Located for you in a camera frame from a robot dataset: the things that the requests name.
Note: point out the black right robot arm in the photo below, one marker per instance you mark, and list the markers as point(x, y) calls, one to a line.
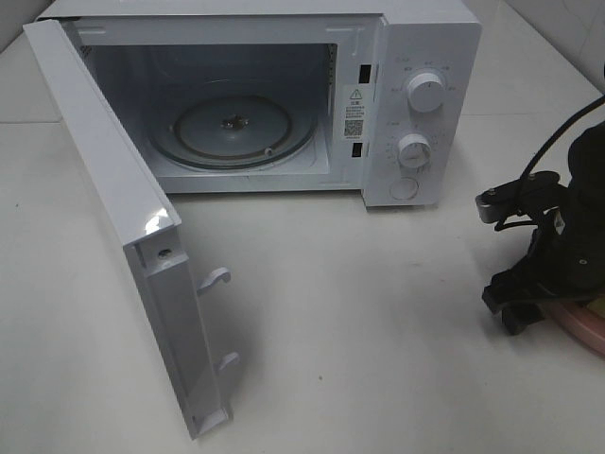
point(584, 194)

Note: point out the upper white power knob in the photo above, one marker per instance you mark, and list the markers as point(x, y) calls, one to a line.
point(425, 91)

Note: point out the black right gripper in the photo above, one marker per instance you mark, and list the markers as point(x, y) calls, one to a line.
point(564, 262)

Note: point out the lower white timer knob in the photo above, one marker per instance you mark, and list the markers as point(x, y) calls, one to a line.
point(414, 151)

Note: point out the white microwave door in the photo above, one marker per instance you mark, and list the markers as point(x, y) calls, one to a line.
point(146, 224)

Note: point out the pink round plate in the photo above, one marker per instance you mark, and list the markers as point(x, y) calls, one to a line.
point(581, 323)

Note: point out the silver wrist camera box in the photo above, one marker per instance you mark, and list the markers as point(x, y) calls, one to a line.
point(540, 192)

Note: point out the round white door button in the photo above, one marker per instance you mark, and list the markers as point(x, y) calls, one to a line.
point(404, 189)

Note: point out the white microwave oven body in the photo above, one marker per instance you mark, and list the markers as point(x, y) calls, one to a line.
point(347, 62)

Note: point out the glass microwave turntable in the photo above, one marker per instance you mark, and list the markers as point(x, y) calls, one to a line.
point(233, 132)

